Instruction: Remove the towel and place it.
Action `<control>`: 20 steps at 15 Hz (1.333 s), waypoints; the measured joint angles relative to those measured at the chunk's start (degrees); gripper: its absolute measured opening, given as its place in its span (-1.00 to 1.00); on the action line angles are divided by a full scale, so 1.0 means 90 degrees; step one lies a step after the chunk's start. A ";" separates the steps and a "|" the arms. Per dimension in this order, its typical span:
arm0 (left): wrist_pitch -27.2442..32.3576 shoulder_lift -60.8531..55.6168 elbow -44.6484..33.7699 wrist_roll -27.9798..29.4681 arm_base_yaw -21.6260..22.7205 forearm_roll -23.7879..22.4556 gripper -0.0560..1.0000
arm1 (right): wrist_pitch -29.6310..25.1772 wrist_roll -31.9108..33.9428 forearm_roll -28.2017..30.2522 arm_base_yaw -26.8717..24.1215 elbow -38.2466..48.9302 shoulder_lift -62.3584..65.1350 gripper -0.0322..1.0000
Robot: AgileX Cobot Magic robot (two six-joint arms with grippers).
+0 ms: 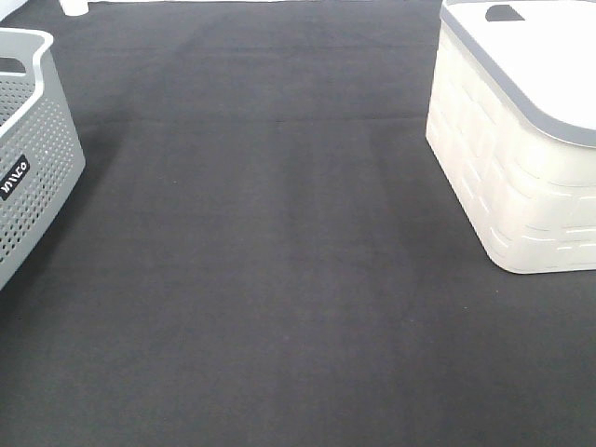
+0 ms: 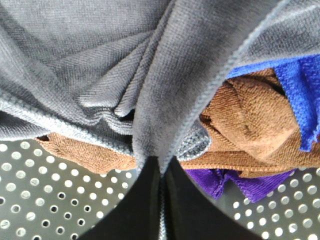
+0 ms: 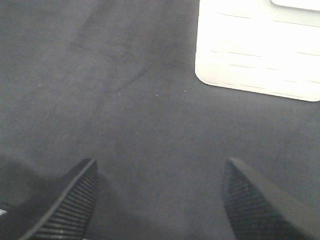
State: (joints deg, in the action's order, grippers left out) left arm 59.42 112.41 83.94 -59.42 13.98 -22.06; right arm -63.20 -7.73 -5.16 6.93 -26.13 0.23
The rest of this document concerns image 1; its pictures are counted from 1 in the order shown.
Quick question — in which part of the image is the black table cloth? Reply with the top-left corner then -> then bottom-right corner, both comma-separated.
1,1 -> 595,446

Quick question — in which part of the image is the white basket with grey rim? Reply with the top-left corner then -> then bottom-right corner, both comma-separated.
426,1 -> 595,274

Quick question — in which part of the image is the grey perforated laundry basket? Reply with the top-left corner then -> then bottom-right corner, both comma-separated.
1,28 -> 86,283

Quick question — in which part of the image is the white cup at table edge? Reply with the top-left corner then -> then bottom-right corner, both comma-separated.
59,0 -> 89,17

